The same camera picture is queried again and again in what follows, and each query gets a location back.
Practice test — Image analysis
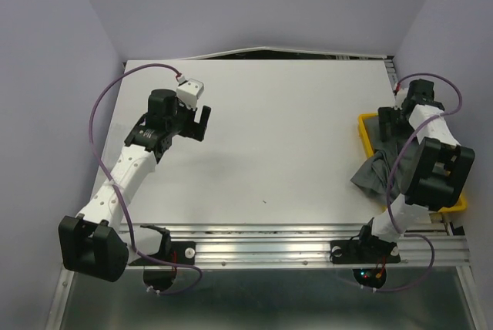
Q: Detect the grey pleated skirt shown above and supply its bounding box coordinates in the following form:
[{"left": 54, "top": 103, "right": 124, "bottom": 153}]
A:
[{"left": 350, "top": 116, "right": 414, "bottom": 204}]

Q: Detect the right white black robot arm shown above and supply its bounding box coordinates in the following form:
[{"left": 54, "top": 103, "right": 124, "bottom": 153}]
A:
[{"left": 351, "top": 79, "right": 475, "bottom": 261}]

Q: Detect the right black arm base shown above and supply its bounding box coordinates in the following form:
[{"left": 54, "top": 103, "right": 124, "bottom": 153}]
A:
[{"left": 329, "top": 221, "right": 401, "bottom": 289}]

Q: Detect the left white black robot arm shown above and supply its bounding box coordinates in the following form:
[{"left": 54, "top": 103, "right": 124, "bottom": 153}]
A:
[{"left": 58, "top": 80, "right": 211, "bottom": 282}]

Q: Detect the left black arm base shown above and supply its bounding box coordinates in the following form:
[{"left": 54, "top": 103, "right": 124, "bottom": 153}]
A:
[{"left": 128, "top": 224, "right": 203, "bottom": 296}]

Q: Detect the yellow plastic tray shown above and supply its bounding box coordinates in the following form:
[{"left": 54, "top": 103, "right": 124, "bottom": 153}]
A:
[{"left": 357, "top": 113, "right": 468, "bottom": 214}]

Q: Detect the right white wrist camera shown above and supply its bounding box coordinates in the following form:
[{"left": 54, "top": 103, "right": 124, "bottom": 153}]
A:
[{"left": 394, "top": 88, "right": 408, "bottom": 108}]

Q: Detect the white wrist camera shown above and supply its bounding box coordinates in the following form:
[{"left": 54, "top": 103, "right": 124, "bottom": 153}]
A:
[
  {"left": 176, "top": 78, "right": 204, "bottom": 110},
  {"left": 394, "top": 88, "right": 408, "bottom": 108}
]

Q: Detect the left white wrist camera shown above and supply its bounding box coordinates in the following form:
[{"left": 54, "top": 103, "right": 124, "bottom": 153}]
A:
[{"left": 176, "top": 78, "right": 204, "bottom": 110}]

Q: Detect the aluminium rail frame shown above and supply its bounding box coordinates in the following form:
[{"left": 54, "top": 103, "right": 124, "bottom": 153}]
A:
[{"left": 45, "top": 56, "right": 482, "bottom": 330}]

